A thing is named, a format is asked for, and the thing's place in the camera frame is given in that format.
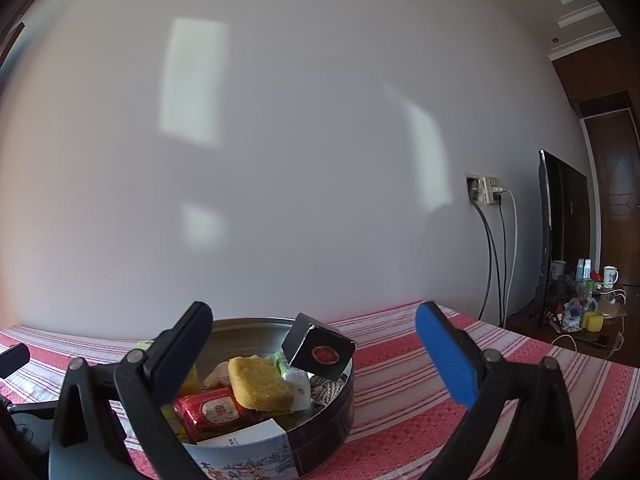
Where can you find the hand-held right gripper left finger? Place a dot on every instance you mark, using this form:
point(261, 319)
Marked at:
point(182, 355)

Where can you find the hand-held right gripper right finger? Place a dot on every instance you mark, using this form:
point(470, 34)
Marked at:
point(447, 355)

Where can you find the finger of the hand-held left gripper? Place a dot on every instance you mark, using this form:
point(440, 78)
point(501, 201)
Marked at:
point(15, 357)
point(25, 432)

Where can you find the bright green pack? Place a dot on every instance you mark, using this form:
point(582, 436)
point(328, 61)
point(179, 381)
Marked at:
point(144, 345)

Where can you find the beige paper packet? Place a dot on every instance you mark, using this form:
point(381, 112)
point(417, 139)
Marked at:
point(217, 377)

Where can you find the yellow snack packet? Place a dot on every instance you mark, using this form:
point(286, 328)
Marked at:
point(171, 416)

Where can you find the red foil packet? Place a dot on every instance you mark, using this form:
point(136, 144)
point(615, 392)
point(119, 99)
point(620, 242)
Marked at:
point(215, 410)

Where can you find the yellow sponge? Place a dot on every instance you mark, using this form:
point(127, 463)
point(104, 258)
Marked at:
point(260, 382)

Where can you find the white patterned carton box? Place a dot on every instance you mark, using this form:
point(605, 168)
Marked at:
point(245, 435)

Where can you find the green tissue pack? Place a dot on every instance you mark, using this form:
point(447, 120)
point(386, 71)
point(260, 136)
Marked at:
point(297, 385)

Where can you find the black box red emblem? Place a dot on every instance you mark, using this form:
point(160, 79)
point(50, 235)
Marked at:
point(320, 355)

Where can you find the round blue cookie tin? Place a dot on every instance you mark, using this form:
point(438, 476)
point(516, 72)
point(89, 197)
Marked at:
point(320, 440)

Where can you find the red white striped tablecloth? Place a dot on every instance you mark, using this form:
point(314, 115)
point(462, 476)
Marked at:
point(400, 410)

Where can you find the grey mug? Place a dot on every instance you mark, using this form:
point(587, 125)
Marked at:
point(558, 271)

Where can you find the dark wooden television stand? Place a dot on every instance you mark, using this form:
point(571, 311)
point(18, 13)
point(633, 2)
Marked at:
point(590, 347)

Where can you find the yellow block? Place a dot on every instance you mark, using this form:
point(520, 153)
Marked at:
point(591, 321)

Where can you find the clear spray bottle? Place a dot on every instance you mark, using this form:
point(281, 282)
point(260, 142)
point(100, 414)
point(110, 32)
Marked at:
point(588, 270)
point(579, 270)

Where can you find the black flat television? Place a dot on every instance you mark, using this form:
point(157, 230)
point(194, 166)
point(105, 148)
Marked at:
point(565, 220)

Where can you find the white mug blue print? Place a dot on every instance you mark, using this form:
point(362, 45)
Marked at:
point(610, 277)

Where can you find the dark wooden cabinet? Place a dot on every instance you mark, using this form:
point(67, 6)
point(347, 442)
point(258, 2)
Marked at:
point(615, 160)

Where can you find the white wall socket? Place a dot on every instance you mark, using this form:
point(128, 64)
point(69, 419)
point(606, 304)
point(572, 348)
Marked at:
point(487, 187)

